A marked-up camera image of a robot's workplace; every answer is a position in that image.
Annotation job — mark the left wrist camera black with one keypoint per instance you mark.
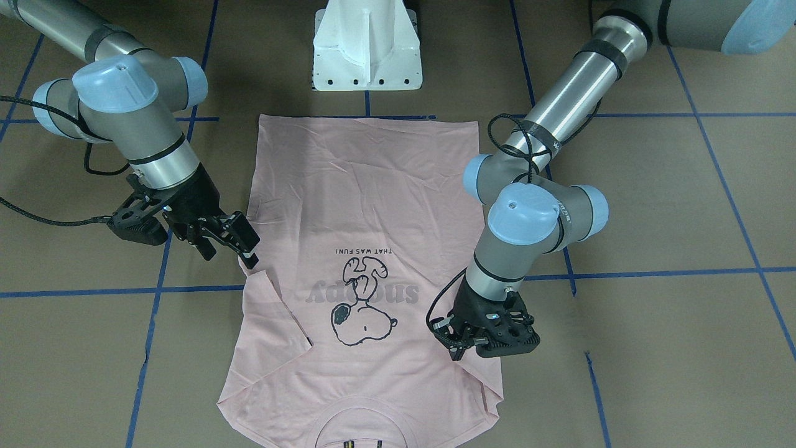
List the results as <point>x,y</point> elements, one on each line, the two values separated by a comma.
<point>508,332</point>

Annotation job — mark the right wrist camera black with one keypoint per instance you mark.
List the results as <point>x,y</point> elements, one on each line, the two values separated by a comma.
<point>135,220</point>

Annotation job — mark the pink Snoopy t-shirt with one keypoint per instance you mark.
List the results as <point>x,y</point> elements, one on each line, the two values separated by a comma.
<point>362,223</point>

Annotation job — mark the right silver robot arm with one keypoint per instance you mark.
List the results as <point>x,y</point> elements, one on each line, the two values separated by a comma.
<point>127,94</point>

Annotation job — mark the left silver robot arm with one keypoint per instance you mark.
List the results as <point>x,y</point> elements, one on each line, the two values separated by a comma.
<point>695,153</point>

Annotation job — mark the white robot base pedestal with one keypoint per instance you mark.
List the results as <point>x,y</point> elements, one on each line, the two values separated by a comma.
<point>366,46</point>

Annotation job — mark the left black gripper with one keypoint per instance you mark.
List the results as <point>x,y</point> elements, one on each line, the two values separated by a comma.
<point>467,306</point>

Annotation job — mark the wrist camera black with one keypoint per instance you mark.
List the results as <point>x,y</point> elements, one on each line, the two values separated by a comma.
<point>508,332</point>
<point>135,220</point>

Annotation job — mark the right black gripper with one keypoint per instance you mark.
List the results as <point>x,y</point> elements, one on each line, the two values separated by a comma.
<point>198,198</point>

